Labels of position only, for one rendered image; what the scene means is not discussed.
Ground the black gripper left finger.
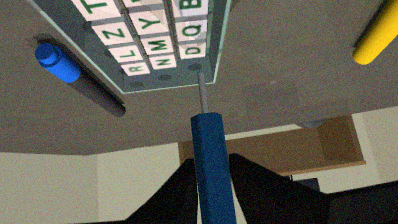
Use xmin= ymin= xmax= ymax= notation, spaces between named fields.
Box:
xmin=83 ymin=158 xmax=198 ymax=224

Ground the keyboard with white letter keys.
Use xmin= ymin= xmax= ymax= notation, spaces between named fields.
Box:
xmin=27 ymin=0 xmax=232 ymax=94

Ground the blue stylus with grey tip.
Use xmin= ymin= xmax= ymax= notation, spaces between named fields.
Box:
xmin=190 ymin=71 xmax=237 ymax=224

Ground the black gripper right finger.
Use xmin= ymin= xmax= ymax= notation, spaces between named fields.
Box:
xmin=229 ymin=153 xmax=398 ymax=224

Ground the yellow cylinder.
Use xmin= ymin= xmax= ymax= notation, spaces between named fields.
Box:
xmin=352 ymin=0 xmax=398 ymax=65

